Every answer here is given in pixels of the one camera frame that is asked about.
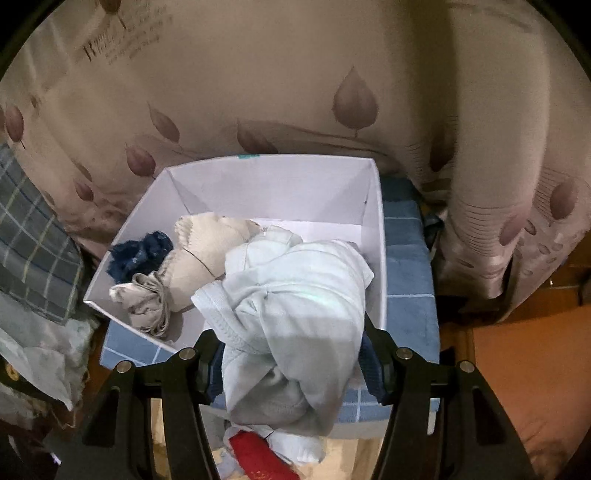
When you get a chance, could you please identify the white cardboard box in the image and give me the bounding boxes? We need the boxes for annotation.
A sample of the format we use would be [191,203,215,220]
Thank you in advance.
[83,154,387,354]

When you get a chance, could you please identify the grey plaid cloth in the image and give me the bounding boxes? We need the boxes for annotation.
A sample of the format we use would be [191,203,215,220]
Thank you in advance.
[0,143,86,324]

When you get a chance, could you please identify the wooden bed frame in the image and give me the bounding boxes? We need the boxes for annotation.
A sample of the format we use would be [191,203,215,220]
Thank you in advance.
[551,263,591,305]

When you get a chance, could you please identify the red underwear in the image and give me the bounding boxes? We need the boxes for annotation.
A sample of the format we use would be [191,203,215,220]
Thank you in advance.
[228,429,301,480]

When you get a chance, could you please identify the clothes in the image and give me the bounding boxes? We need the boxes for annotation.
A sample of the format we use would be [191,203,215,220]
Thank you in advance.
[148,397,437,480]

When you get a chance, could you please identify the dark blue lace underwear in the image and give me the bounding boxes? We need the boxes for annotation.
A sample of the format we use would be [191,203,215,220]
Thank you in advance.
[107,231,175,284]

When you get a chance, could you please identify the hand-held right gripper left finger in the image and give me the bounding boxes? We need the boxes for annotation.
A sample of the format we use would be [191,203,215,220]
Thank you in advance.
[58,329,227,480]

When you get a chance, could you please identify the grey-beige underwear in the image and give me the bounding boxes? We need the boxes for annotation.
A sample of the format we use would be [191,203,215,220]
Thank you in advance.
[110,271,178,342]

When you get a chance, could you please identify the white plastic bag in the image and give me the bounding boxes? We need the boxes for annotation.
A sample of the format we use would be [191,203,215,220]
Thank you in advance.
[0,291,100,411]

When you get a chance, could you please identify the light blue underwear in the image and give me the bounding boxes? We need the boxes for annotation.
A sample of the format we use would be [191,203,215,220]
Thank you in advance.
[191,225,375,464]

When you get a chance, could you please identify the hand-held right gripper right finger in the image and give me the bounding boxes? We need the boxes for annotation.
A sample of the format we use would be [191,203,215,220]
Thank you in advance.
[360,311,536,480]

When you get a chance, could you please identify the blue plaid cloth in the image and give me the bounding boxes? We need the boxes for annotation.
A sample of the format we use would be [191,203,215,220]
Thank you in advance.
[100,178,439,425]

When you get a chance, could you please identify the beige leaf-print bedsheet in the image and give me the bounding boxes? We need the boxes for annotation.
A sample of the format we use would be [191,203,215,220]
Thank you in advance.
[0,0,591,324]

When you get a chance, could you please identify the cream underwear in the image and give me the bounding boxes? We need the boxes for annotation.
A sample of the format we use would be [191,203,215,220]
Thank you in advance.
[159,213,262,311]

